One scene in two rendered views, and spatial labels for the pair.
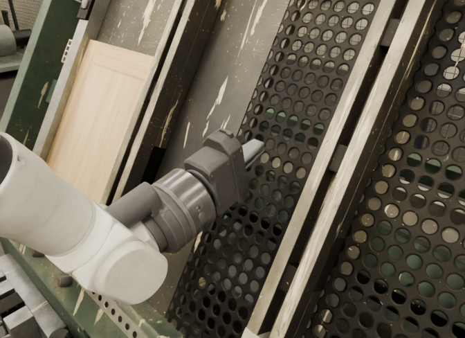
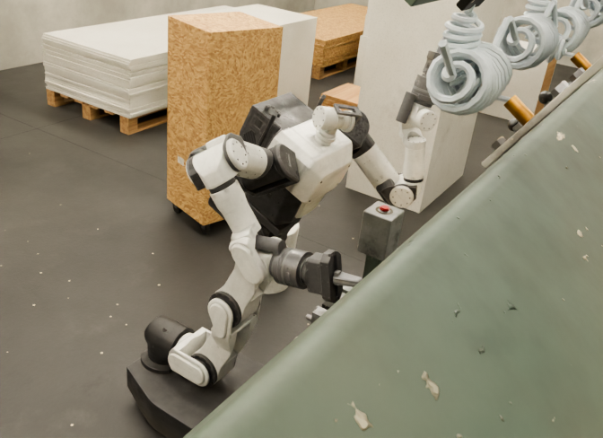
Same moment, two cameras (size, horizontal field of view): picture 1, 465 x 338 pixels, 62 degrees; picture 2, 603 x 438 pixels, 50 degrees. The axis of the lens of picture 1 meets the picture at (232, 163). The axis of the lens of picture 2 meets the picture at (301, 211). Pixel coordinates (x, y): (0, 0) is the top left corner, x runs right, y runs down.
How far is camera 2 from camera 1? 1.27 m
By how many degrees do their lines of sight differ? 66
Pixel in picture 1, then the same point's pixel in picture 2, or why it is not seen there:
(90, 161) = not seen: hidden behind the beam
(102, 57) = not seen: hidden behind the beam
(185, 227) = (277, 270)
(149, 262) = (250, 263)
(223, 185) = (313, 275)
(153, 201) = (274, 247)
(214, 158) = (317, 258)
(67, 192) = (239, 212)
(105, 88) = not seen: hidden behind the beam
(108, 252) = (237, 242)
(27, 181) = (223, 197)
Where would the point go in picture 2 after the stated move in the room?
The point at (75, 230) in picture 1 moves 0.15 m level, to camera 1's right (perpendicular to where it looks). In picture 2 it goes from (234, 225) to (240, 260)
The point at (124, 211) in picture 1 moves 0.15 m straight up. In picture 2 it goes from (263, 240) to (268, 182)
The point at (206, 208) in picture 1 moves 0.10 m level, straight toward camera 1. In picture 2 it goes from (291, 273) to (248, 275)
